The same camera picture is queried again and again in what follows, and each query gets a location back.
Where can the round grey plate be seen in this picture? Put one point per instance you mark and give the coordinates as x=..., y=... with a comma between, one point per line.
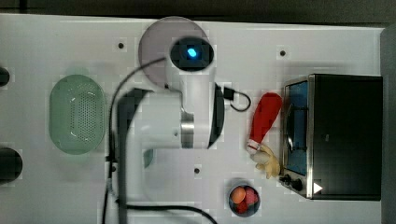
x=157, y=40

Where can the red toy strawberry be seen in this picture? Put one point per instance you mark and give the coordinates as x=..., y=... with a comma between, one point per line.
x=241, y=208

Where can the red ketchup bottle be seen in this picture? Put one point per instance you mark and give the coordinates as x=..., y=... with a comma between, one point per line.
x=263, y=119

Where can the green perforated basket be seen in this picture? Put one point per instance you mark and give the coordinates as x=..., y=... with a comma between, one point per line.
x=77, y=114

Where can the blue bowl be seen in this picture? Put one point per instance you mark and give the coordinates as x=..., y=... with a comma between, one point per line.
x=252, y=209

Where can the black cylinder post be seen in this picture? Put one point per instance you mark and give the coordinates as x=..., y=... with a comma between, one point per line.
x=4, y=76
x=10, y=165

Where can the pink toy fruit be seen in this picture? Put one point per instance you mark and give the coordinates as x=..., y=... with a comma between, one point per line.
x=251, y=196

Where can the peeled toy banana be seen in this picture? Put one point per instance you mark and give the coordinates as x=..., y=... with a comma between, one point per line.
x=267, y=161

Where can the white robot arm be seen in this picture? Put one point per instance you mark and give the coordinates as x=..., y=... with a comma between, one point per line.
x=186, y=113

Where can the orange toy fruit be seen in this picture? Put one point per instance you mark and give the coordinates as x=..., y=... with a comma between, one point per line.
x=238, y=195

